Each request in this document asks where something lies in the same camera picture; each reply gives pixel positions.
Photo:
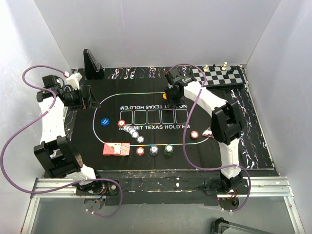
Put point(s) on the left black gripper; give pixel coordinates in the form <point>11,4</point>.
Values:
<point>88,102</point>

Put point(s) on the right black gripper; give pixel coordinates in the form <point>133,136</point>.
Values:
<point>179,103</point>

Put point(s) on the blue small blind button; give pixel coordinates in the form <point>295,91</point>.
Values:
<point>105,122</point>

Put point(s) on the spread blue white chips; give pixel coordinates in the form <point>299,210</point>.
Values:
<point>134,133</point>

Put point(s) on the blue poker chip stack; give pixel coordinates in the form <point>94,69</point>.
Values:
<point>153,150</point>

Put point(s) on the red poker chip stack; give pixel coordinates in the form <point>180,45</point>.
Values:
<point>140,151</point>

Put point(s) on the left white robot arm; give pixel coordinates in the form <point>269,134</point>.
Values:
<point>56,154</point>

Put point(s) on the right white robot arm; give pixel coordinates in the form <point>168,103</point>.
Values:
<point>226,125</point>

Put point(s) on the black card shoe holder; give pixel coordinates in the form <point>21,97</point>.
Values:
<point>93,69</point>

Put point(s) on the red playing card deck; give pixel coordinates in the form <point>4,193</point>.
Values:
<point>116,149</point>

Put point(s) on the white chess piece tall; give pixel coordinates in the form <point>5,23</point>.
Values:
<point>224,67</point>

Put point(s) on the green poker chip stack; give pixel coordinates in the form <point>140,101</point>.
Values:
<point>168,150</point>

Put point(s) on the black white chess board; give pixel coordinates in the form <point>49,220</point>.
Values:
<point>216,80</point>

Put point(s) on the black device bottom corner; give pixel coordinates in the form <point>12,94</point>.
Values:
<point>221,226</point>

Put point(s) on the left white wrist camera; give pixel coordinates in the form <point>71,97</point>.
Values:
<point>73,80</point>

